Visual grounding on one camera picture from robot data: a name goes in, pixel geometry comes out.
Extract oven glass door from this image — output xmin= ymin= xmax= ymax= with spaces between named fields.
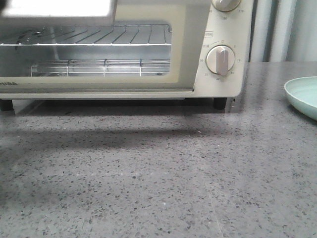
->
xmin=0 ymin=0 xmax=211 ymax=98

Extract white Toshiba toaster oven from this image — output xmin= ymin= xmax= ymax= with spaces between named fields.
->
xmin=0 ymin=0 xmax=254 ymax=111

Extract timer knob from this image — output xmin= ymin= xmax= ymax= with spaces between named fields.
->
xmin=206 ymin=45 xmax=235 ymax=76

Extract temperature knob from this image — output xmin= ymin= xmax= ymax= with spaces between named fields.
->
xmin=211 ymin=0 xmax=241 ymax=12

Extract light green plate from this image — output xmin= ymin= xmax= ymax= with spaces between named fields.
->
xmin=284 ymin=76 xmax=317 ymax=120

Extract grey curtain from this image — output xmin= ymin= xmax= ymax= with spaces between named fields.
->
xmin=249 ymin=0 xmax=317 ymax=62

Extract metal wire oven rack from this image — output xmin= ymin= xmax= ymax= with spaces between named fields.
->
xmin=0 ymin=24 xmax=172 ymax=47

